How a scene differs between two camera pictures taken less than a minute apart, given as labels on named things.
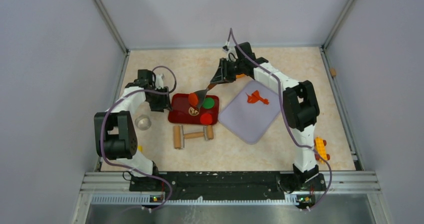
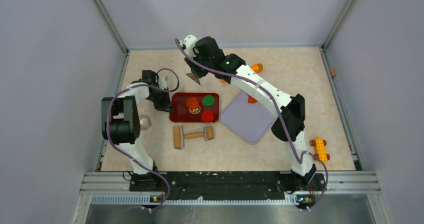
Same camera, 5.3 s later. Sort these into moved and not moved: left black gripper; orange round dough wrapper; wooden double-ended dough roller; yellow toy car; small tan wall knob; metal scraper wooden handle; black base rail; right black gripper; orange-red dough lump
Moved: right black gripper; metal scraper wooden handle; orange round dough wrapper
Not moved: orange-red dough lump; left black gripper; small tan wall knob; black base rail; wooden double-ended dough roller; yellow toy car
